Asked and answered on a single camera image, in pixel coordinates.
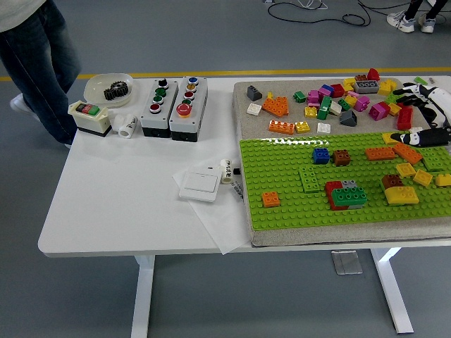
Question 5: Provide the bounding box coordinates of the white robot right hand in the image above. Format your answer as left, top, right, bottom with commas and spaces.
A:
390, 81, 451, 148

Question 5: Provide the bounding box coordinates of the brown square brick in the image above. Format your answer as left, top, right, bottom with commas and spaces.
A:
333, 149, 352, 167
380, 174, 405, 191

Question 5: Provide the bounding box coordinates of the blue square brick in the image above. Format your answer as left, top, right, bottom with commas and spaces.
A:
312, 147, 331, 165

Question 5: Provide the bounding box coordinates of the long red brick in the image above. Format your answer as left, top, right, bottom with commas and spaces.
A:
396, 106, 414, 131

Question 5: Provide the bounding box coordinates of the long orange brick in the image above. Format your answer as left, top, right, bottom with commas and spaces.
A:
391, 142, 423, 165
268, 119, 296, 136
364, 146, 397, 162

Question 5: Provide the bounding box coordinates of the long grey brick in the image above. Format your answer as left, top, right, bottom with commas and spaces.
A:
353, 80, 381, 94

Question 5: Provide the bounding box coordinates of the dark grey slope brick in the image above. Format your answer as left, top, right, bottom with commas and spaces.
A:
339, 110, 358, 127
246, 84, 264, 101

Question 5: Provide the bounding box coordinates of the yellow curved brick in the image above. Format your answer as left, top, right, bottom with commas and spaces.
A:
383, 185, 421, 206

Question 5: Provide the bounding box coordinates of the long green brick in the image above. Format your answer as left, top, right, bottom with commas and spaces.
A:
316, 95, 333, 121
330, 185, 368, 207

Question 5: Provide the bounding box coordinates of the green brick baseplate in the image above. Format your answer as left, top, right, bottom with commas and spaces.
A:
238, 132, 451, 232

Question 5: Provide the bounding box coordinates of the orange square brick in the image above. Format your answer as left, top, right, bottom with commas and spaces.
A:
261, 191, 282, 208

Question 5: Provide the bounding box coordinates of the black round cup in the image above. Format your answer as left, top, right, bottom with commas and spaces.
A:
421, 105, 440, 124

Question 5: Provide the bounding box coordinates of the lime green plate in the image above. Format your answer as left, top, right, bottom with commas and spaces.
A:
421, 146, 451, 173
298, 165, 321, 194

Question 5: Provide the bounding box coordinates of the person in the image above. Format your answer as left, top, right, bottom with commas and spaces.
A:
0, 0, 82, 149
386, 0, 451, 35

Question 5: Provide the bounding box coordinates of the grey foam mat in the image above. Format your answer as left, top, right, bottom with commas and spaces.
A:
232, 76, 451, 248

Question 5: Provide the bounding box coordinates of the metal floor plate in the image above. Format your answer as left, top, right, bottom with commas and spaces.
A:
330, 249, 363, 275

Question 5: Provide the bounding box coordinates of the white table leg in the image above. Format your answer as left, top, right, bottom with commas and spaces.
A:
369, 247, 415, 334
130, 255, 156, 338

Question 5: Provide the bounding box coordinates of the white printed label strip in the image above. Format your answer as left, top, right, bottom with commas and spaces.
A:
229, 179, 247, 204

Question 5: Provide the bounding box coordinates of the small white pipe coupling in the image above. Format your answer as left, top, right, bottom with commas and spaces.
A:
218, 158, 234, 184

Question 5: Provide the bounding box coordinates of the grey emergency-stop control box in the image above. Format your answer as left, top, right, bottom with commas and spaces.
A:
168, 75, 209, 143

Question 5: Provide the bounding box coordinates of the white paper sheet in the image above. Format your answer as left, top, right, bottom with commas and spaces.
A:
171, 158, 253, 255

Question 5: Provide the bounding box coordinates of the grey four-button control box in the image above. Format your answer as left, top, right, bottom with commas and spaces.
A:
140, 77, 180, 138

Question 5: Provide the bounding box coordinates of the large white pipe coupling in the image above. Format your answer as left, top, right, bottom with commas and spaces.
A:
118, 115, 139, 139

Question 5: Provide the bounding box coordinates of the white tee pipe fitting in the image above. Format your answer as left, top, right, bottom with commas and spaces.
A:
108, 113, 125, 134

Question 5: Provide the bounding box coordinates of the white plastic bowl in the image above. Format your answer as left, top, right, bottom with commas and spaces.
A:
83, 73, 135, 108

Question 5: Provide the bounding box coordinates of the black floor cable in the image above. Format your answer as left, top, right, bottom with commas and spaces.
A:
266, 0, 373, 26

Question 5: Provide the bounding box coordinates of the white wall switch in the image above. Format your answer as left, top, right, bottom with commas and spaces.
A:
178, 168, 222, 204

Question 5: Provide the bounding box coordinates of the cream red-green switch box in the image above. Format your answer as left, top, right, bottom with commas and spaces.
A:
67, 100, 113, 138

